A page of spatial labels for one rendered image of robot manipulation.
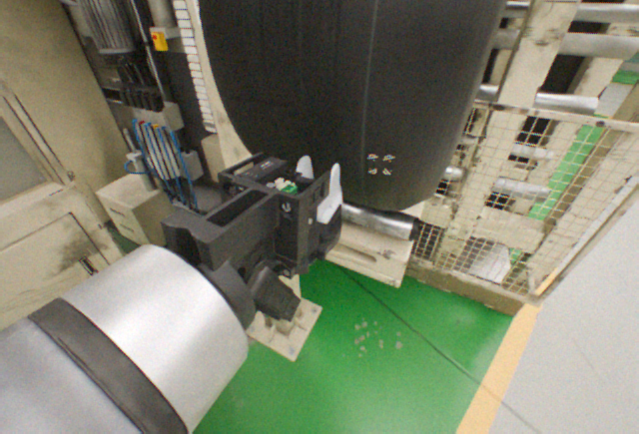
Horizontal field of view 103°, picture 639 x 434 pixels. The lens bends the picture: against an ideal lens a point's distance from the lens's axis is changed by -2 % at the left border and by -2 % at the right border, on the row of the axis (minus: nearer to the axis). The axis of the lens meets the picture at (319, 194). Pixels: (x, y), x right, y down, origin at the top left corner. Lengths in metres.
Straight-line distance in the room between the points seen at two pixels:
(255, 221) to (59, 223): 0.66
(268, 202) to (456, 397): 1.26
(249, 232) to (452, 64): 0.19
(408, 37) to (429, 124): 0.07
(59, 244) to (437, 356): 1.34
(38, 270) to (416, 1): 0.82
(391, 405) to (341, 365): 0.23
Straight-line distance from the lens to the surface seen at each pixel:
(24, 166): 0.80
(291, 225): 0.19
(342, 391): 1.27
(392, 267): 0.50
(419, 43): 0.23
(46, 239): 0.80
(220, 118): 0.67
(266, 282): 0.21
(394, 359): 1.34
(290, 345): 1.32
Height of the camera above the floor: 1.22
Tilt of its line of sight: 37 degrees down
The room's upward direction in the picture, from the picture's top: straight up
